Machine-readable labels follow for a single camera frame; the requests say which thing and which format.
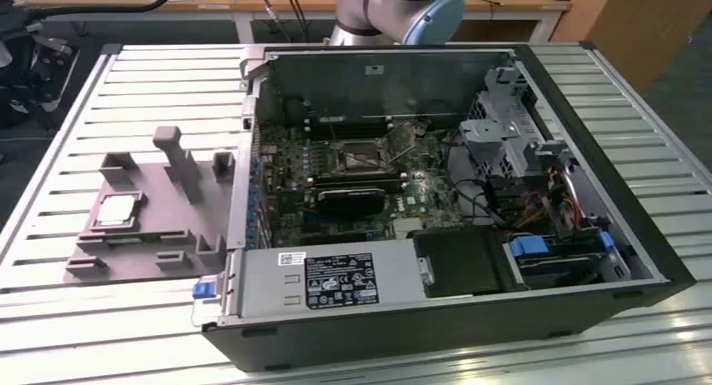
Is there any black wire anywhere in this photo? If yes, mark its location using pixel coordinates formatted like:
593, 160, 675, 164
449, 178, 505, 228

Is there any yellow and red wire bundle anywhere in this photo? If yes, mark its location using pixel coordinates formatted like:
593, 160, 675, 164
516, 187, 589, 233

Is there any metal drive cage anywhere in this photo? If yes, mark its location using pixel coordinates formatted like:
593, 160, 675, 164
459, 66, 575, 180

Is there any black PC case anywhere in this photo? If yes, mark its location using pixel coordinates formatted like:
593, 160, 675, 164
201, 42, 698, 372

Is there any silver CPU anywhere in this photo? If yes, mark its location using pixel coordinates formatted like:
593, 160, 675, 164
94, 194, 141, 227

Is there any black graphics card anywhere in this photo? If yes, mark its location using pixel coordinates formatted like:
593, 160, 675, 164
316, 187, 386, 218

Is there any grey cable with connector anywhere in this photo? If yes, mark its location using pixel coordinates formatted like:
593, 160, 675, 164
254, 0, 281, 33

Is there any wooden desk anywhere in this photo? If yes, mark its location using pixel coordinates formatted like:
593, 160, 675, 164
0, 0, 575, 44

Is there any black power supply label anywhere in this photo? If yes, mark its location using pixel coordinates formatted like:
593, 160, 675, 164
304, 252, 378, 311

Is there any grey power supply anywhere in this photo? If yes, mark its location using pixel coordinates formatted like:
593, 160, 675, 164
230, 247, 428, 319

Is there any green motherboard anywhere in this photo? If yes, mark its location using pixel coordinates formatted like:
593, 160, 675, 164
253, 122, 467, 248

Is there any grey parts rack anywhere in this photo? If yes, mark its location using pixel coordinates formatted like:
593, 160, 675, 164
64, 125, 238, 285

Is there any black RAM slot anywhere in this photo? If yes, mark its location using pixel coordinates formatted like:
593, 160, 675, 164
308, 116, 390, 131
313, 172, 406, 185
309, 127, 390, 142
314, 180, 409, 194

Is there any wooden cabinet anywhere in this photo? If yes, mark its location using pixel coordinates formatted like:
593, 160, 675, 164
548, 0, 712, 93

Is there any black plastic shroud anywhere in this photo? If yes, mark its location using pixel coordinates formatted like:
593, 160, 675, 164
410, 228, 523, 298

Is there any CPU socket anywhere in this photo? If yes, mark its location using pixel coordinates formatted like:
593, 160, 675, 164
337, 141, 386, 173

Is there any blue disk carrier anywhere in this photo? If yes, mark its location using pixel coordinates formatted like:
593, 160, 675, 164
507, 232, 608, 289

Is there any small silver heat sink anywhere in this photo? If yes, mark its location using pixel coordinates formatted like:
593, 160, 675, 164
392, 217, 425, 239

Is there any thick black cable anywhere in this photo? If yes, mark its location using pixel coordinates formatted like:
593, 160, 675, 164
0, 0, 185, 18

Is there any metal socket cover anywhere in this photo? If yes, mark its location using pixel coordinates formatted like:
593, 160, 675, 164
380, 120, 433, 162

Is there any green RAM stick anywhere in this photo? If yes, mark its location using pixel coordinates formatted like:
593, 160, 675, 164
103, 233, 163, 244

